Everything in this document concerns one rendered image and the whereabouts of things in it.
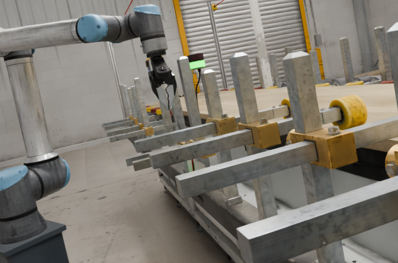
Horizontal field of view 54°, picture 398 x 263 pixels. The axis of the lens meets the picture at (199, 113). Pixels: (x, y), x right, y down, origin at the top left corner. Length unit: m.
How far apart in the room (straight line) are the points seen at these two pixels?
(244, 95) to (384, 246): 0.46
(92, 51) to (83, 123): 1.59
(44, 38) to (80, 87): 7.47
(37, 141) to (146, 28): 0.75
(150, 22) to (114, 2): 7.87
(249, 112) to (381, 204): 0.55
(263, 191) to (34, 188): 1.09
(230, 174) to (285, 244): 0.25
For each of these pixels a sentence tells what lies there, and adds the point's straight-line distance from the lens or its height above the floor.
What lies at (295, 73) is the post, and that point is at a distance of 0.69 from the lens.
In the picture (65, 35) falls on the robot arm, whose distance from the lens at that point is 1.46.
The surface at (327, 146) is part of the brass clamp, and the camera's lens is 0.64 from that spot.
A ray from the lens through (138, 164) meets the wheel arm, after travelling 1.34.
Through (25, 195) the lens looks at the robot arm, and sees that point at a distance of 1.76.
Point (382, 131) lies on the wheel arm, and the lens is 0.75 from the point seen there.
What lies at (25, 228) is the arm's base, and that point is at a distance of 1.77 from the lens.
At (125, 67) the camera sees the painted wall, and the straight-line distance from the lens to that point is 9.05.
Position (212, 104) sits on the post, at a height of 1.01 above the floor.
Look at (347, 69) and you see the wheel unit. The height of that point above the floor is 0.96.
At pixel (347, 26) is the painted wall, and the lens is 11.40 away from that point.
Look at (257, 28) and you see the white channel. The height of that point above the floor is 1.34.
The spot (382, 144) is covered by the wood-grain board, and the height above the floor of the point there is 0.89.
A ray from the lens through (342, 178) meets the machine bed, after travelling 1.06.
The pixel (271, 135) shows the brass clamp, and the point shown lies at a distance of 0.87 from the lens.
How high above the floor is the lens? 1.11
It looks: 6 degrees down
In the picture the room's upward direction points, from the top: 12 degrees counter-clockwise
